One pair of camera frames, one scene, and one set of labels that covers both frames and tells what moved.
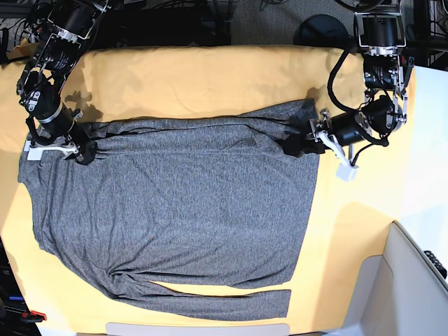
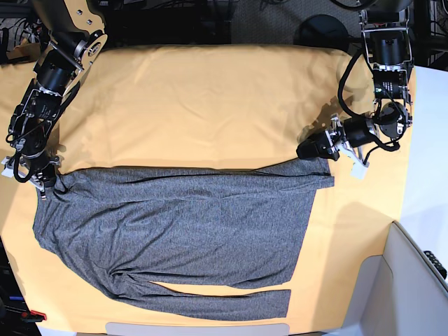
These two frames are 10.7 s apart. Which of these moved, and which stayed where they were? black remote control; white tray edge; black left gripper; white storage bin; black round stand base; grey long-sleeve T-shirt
Moved: black left gripper; grey long-sleeve T-shirt
Stayed: black round stand base; white tray edge; black remote control; white storage bin
